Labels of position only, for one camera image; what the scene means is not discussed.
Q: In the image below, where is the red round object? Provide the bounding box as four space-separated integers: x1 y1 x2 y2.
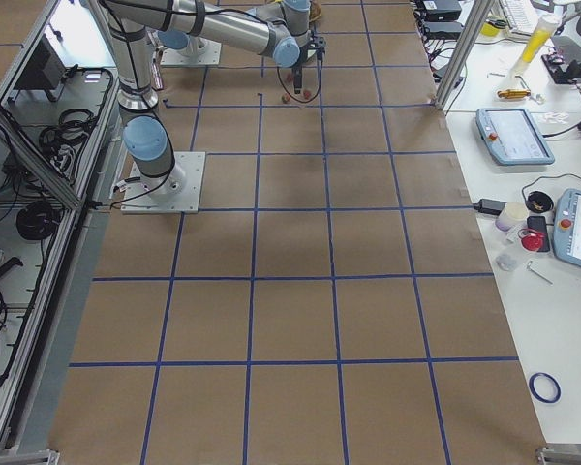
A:
518 228 545 252

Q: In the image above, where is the black smartphone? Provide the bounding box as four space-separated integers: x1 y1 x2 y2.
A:
527 215 550 253

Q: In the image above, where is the yellow handled screwdriver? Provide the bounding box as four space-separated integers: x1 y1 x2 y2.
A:
496 88 531 100

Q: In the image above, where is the black small bowl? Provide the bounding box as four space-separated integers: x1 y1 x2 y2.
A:
525 191 554 214

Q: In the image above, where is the white paper cup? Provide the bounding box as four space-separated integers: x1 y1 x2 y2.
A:
495 201 529 232

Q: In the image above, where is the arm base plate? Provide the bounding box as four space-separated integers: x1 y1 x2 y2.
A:
161 38 222 68
120 151 206 214

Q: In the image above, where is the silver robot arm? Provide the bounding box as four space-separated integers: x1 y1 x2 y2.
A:
98 1 322 196

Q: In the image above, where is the blue tape roll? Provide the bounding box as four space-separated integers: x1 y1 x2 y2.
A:
528 372 562 405

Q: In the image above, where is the black power adapter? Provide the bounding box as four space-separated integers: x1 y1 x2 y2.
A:
473 198 505 216

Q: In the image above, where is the near teach pendant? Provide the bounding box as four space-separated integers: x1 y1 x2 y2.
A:
552 189 581 267

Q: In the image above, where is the far teach pendant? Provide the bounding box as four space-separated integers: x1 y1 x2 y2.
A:
475 108 555 166

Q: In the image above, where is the aluminium frame post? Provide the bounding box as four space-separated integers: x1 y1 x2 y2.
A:
434 0 493 110

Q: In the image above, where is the teach pendant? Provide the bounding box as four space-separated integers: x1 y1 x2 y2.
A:
475 108 555 166
552 189 581 267

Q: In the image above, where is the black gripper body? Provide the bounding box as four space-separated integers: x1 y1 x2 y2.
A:
291 32 326 80

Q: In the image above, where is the metal allen key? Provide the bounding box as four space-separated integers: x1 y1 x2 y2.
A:
526 261 554 286

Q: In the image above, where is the yellow white bottle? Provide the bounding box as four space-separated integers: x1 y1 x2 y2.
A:
510 14 562 76

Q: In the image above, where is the wicker fruit basket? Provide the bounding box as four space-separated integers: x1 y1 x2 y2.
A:
309 1 322 23

